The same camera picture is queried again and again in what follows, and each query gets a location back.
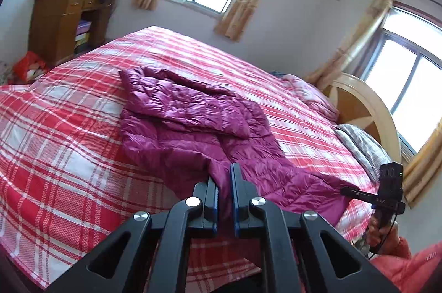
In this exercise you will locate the red right sleeve forearm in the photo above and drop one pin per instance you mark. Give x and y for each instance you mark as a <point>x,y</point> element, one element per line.
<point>420,272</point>

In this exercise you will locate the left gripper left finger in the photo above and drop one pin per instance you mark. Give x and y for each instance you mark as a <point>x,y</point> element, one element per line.
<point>149,252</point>

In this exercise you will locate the magenta puffer jacket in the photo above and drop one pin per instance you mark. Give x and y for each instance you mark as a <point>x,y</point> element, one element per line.
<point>184,132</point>

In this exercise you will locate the wooden headboard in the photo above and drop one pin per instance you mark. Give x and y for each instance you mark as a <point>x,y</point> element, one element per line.
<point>359,105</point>

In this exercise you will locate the right hand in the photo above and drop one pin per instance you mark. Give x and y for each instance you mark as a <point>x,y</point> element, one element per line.
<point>387,237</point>

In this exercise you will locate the stacked books in cabinet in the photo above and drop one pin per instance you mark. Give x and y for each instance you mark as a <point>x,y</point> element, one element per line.
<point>82,36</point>

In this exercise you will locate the grey plaid pillow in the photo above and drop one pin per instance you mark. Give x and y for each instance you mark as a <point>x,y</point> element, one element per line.
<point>365,149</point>

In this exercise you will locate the pink floral blanket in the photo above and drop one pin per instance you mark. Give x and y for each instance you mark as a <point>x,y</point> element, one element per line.
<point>309,95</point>

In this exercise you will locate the red plastic bag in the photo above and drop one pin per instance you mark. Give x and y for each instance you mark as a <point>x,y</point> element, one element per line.
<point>30,67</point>

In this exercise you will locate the wooden desk cabinet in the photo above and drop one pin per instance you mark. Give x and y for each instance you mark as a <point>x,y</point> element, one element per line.
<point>53,27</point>

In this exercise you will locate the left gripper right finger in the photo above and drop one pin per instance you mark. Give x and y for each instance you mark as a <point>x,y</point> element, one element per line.
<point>300,252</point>

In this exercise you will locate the red plaid bed sheet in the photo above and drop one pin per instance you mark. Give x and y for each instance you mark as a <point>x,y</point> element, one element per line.
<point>65,182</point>

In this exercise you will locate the yellow curtain at right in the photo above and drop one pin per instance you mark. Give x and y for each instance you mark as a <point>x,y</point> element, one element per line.
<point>425,166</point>

